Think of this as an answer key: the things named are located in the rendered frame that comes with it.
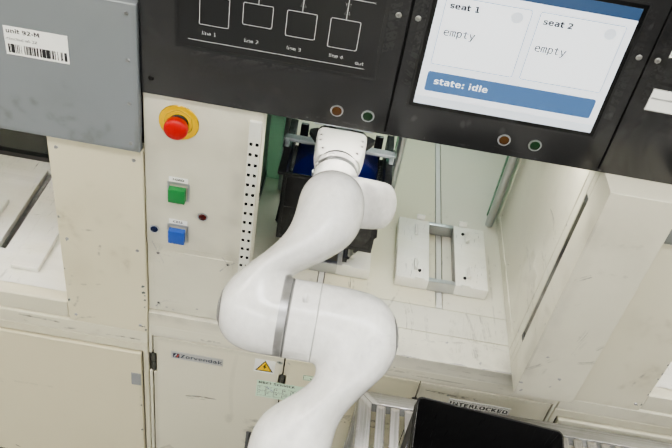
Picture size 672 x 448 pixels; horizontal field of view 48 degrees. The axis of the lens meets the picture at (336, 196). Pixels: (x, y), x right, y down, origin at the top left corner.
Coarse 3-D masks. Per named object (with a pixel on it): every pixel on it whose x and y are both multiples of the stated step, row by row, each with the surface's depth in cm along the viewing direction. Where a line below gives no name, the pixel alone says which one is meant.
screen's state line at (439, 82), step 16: (432, 80) 114; (448, 80) 114; (464, 80) 113; (480, 80) 113; (464, 96) 115; (480, 96) 115; (496, 96) 115; (512, 96) 114; (528, 96) 114; (544, 96) 114; (560, 96) 113; (576, 96) 113; (560, 112) 115; (576, 112) 115
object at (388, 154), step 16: (304, 128) 169; (336, 128) 155; (288, 144) 160; (288, 160) 156; (384, 160) 165; (288, 176) 153; (304, 176) 153; (384, 176) 157; (288, 192) 156; (288, 208) 158; (288, 224) 161; (368, 240) 162
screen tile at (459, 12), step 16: (448, 0) 106; (464, 0) 105; (448, 16) 107; (464, 16) 107; (480, 16) 107; (496, 16) 106; (528, 16) 106; (496, 32) 108; (512, 32) 108; (448, 48) 110; (464, 48) 110; (480, 48) 110; (496, 48) 110; (512, 48) 109; (448, 64) 112; (464, 64) 112; (480, 64) 111; (496, 64) 111; (512, 64) 111
